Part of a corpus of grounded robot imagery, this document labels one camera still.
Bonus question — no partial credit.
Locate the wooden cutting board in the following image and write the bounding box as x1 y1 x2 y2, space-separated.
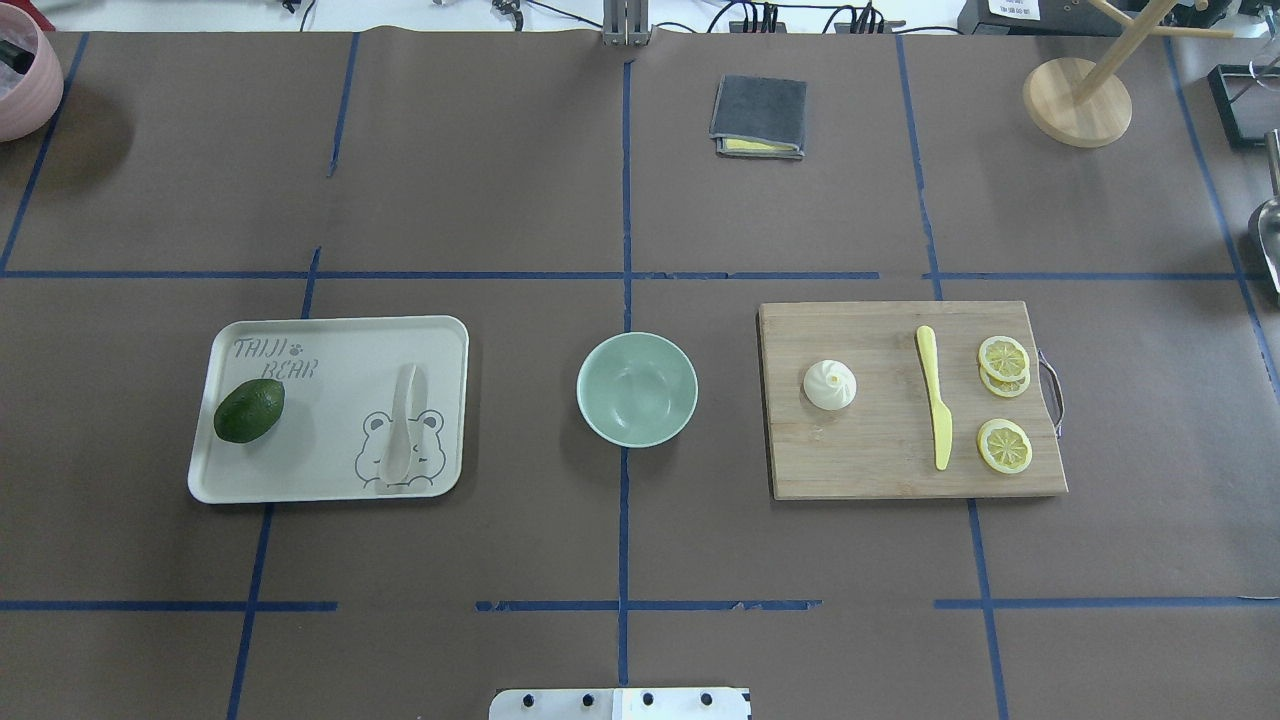
758 301 1068 500

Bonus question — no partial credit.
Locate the yellow plastic knife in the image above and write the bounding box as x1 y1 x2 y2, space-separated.
915 325 954 471

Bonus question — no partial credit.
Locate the grey metal mounting post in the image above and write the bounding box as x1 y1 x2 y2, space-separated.
602 0 652 47

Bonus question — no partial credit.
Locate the green avocado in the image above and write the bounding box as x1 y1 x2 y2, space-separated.
212 378 285 445

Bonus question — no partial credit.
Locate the pink pot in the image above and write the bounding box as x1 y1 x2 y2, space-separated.
1 3 64 142

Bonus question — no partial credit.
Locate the black tray at edge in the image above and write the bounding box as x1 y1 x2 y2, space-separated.
1206 64 1279 150

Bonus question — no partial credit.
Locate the metal scoop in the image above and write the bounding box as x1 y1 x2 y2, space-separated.
1249 129 1279 295

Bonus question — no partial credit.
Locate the lemon slice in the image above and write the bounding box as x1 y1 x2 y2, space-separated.
975 418 1034 475
977 336 1030 383

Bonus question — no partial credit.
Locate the upper lemon slice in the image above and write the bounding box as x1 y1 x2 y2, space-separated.
977 336 1030 383

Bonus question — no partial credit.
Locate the wooden stand with round base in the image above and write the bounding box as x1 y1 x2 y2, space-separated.
1021 1 1235 149

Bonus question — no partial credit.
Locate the middle lemon slice underneath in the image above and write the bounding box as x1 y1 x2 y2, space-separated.
979 370 1030 398

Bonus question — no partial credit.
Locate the light green bowl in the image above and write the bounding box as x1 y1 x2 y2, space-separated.
576 332 700 448

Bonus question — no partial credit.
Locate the grey folded cloth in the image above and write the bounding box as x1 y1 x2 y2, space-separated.
709 74 808 160

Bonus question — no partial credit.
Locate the white ceramic spoon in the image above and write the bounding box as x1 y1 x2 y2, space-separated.
378 364 420 495

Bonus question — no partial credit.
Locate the lower lemon slice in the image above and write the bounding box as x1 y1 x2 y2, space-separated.
975 418 1034 475

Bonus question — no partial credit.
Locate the cream bear serving tray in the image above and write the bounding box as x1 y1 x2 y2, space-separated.
188 315 468 503

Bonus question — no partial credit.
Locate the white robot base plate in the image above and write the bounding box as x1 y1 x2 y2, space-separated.
488 687 753 719

